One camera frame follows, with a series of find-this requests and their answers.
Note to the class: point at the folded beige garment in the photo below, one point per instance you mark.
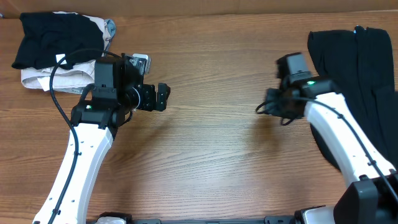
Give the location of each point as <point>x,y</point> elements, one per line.
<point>37,79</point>

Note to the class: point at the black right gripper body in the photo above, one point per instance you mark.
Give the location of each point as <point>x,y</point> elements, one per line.
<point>278,104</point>

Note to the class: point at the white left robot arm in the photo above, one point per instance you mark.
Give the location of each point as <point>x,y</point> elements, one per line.
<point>104,106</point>

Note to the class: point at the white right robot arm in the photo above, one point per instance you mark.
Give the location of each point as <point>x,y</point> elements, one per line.
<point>371,180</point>

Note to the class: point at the black t-shirt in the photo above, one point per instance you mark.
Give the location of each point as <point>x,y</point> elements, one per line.
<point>362,65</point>

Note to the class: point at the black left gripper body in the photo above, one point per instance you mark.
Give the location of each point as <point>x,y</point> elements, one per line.
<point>157,97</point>

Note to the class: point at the folded black garment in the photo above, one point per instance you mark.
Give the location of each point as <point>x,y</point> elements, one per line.
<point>48,35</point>

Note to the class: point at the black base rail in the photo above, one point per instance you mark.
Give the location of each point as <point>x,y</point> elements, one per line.
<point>125,218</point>

